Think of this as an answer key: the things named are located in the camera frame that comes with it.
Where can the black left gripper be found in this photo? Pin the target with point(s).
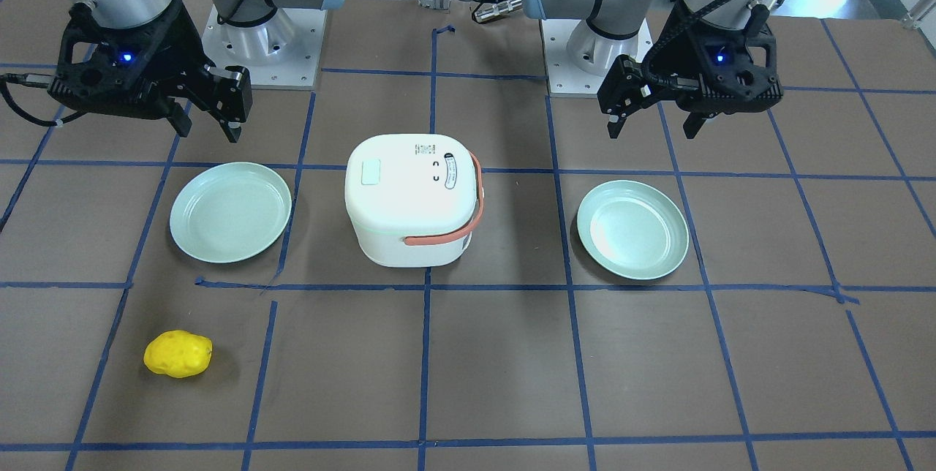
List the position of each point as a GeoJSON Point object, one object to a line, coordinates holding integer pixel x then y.
{"type": "Point", "coordinates": [676, 45]}

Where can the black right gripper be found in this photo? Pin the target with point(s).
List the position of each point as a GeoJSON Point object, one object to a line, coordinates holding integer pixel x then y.
{"type": "Point", "coordinates": [184, 44]}

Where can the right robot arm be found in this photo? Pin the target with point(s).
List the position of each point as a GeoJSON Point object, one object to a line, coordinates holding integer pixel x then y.
{"type": "Point", "coordinates": [125, 14]}

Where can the white rice cooker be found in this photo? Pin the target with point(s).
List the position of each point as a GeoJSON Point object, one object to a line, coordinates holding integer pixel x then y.
{"type": "Point", "coordinates": [413, 199]}

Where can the green plate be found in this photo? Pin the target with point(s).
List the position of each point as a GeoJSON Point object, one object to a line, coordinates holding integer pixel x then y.
{"type": "Point", "coordinates": [632, 230]}
{"type": "Point", "coordinates": [230, 213]}

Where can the yellow toy potato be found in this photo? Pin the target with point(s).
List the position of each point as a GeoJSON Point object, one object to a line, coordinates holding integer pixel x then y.
{"type": "Point", "coordinates": [178, 354]}

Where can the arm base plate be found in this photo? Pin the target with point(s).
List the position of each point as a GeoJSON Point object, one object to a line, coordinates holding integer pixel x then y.
{"type": "Point", "coordinates": [281, 54]}
{"type": "Point", "coordinates": [577, 59]}

